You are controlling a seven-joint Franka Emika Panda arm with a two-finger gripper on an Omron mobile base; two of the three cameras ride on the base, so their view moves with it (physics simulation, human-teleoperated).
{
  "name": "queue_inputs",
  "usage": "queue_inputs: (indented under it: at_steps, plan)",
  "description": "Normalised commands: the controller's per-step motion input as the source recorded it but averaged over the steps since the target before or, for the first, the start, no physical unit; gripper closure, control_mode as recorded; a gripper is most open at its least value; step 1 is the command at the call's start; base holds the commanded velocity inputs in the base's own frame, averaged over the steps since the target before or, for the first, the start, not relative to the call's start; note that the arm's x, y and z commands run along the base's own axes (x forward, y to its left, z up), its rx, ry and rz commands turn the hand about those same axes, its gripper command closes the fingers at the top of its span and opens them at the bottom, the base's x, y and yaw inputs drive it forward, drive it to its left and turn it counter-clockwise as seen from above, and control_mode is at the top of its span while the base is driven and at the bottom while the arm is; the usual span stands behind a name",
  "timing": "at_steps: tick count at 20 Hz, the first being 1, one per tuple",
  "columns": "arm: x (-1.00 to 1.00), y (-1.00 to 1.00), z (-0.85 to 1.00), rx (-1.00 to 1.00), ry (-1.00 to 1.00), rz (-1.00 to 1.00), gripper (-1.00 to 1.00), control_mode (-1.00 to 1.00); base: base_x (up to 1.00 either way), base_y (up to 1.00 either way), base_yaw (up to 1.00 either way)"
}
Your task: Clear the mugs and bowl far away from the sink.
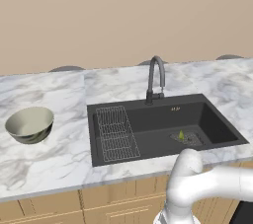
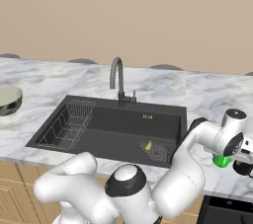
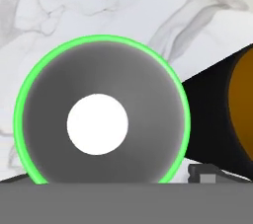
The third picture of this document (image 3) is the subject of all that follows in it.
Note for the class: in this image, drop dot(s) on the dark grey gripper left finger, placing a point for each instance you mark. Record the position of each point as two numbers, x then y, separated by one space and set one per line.
16 179

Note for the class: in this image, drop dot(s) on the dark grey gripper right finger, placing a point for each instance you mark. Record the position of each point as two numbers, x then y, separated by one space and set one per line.
207 174

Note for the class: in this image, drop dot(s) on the black mug with orange inside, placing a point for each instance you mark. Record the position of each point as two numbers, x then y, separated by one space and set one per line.
214 109

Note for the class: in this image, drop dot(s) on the green rimmed grey bowl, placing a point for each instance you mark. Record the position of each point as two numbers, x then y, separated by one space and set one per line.
99 76

